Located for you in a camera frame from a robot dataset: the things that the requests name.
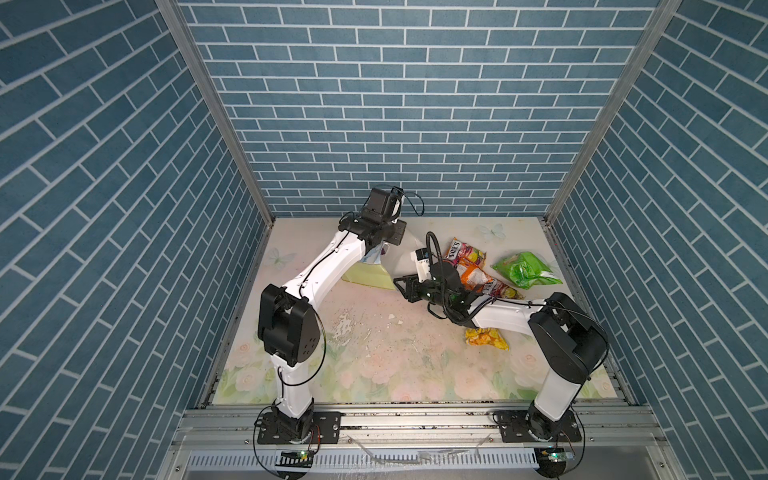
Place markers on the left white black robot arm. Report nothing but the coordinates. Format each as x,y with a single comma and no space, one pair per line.
289,324

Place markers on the colourful paper gift bag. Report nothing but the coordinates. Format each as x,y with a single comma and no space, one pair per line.
370,271

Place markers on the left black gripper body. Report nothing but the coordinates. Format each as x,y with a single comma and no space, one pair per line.
391,232

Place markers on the green snack packet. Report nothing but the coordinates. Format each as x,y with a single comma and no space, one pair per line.
525,270

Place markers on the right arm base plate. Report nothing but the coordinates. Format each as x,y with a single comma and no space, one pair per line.
517,426

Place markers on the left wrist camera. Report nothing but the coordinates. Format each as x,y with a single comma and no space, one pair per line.
395,200

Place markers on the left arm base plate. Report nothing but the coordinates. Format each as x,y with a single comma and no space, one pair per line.
297,427

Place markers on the yellow snack packet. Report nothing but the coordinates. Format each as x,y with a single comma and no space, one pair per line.
485,337

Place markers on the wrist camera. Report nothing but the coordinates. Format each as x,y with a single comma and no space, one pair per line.
395,200
422,260

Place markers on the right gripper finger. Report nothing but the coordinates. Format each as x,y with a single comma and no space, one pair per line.
405,280
408,293

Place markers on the multicolour snack packet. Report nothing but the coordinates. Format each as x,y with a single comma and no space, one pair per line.
498,289

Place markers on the orange white snack packet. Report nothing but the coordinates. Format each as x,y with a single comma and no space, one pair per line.
473,277

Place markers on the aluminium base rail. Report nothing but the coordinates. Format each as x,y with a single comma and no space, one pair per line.
601,440

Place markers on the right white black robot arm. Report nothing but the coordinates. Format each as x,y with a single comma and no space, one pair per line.
572,343

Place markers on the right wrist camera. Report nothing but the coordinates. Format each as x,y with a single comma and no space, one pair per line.
422,260

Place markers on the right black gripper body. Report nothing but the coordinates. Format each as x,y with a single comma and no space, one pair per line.
429,294

